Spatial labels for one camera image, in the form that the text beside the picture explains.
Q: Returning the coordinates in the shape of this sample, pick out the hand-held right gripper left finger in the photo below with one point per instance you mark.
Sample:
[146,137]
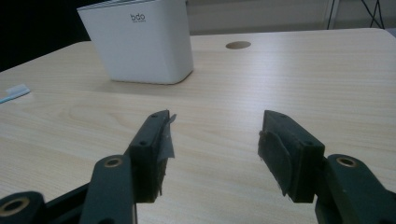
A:
[146,161]

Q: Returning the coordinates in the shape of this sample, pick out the white plastic bin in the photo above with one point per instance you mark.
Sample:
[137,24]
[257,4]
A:
[140,46]

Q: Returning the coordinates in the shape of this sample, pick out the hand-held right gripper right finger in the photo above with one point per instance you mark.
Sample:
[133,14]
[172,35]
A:
[295,155]

